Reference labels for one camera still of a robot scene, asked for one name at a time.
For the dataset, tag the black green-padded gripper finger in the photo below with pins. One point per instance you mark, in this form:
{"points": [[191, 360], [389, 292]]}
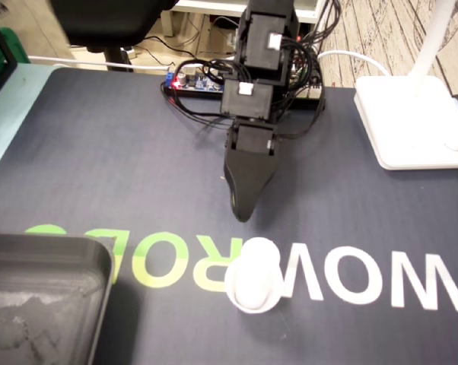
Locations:
{"points": [[233, 198]]}

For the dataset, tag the black wide tapered gripper finger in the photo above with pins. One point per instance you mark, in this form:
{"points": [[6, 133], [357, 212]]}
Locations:
{"points": [[253, 178]]}

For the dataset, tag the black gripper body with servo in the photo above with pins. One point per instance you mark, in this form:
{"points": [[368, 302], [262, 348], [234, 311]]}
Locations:
{"points": [[255, 138]]}

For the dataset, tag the white plastic tube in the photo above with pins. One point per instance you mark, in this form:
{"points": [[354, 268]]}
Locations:
{"points": [[253, 273]]}

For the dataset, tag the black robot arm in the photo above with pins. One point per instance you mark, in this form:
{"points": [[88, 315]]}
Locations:
{"points": [[259, 38]]}

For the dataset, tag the blue power converter board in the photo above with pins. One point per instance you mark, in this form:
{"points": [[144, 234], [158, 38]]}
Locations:
{"points": [[198, 84]]}

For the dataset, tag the dark grey printed mat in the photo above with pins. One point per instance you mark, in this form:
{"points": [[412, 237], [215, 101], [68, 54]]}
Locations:
{"points": [[99, 152]]}

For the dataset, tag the white shelf unit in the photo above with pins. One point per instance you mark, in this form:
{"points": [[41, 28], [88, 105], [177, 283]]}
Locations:
{"points": [[206, 5]]}

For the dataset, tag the white desk lamp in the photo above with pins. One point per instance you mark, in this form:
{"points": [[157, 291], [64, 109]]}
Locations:
{"points": [[404, 125]]}

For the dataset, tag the black office chair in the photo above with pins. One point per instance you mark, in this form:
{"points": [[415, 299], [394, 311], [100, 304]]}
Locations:
{"points": [[107, 23]]}

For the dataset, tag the black plastic bin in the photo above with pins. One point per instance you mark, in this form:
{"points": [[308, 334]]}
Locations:
{"points": [[42, 304]]}

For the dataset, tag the green crate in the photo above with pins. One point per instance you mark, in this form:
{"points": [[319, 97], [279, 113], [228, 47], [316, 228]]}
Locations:
{"points": [[18, 45]]}

